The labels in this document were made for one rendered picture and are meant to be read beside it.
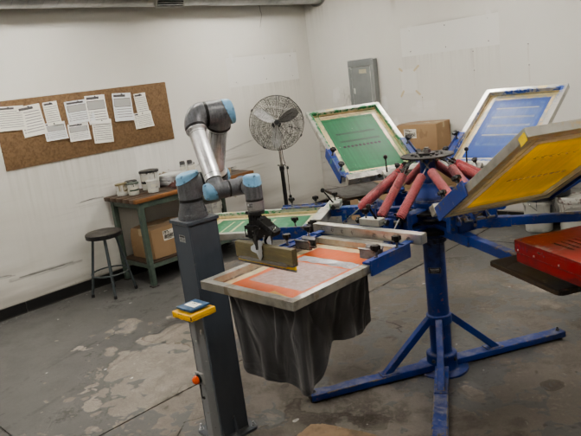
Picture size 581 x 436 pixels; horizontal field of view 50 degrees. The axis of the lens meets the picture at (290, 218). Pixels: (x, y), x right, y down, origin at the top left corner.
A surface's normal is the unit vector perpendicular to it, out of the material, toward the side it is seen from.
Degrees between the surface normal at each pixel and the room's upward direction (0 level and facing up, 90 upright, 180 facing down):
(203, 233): 90
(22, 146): 90
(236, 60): 90
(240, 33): 90
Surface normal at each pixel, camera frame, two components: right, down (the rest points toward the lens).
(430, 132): -0.59, 0.23
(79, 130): 0.71, 0.04
